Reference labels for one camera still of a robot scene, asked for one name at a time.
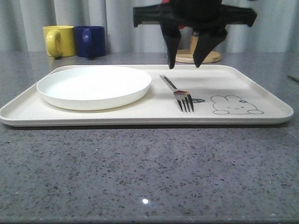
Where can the beige rabbit serving tray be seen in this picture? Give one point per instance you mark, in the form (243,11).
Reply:
(222,95)

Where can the yellow mug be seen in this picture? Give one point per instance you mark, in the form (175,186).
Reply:
(59,41)

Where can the silver fork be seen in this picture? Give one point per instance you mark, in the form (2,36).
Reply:
(183,98)

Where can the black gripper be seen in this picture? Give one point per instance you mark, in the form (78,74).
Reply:
(198,14)

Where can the red ribbed mug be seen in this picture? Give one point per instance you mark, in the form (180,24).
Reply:
(167,1)

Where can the dark blue mug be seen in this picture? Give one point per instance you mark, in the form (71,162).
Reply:
(90,41)

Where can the white round plate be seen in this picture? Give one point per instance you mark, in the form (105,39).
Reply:
(94,88)

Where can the wooden mug tree stand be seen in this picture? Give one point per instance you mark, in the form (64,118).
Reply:
(186,55)

